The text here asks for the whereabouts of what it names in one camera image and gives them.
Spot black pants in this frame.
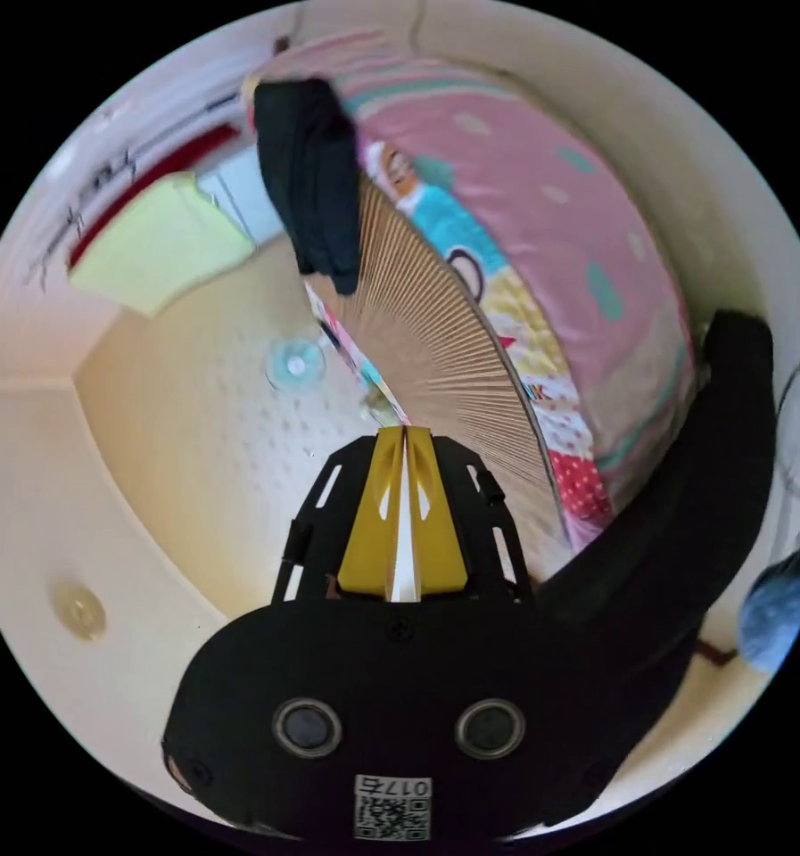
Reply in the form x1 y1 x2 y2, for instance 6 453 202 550
252 77 363 297

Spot bed with mat and printed sheet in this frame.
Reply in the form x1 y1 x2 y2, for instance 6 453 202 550
241 33 703 557

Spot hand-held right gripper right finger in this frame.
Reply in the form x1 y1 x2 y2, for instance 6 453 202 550
407 427 470 600

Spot flat round ceiling lamp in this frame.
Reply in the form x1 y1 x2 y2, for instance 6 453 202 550
50 580 109 641

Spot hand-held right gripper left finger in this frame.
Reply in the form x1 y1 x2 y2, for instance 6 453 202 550
337 427 408 600

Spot person's body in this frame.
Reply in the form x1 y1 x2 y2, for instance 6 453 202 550
738 539 800 673

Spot yellow-green curtain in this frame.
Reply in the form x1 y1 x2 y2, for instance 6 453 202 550
69 170 256 318

